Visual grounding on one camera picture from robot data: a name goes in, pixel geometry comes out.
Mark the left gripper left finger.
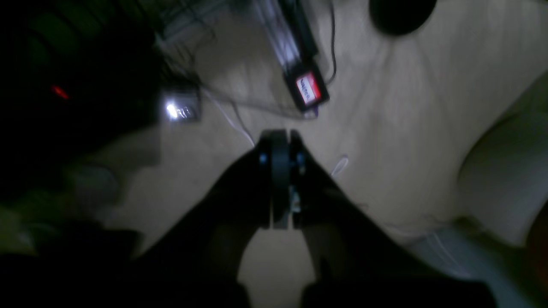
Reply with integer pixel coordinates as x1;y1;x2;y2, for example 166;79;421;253
1;130;274;308

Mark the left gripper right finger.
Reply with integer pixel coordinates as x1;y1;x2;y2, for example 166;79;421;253
290;130;497;308

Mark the black box red label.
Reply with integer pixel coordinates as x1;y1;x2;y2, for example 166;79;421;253
254;0;330;113

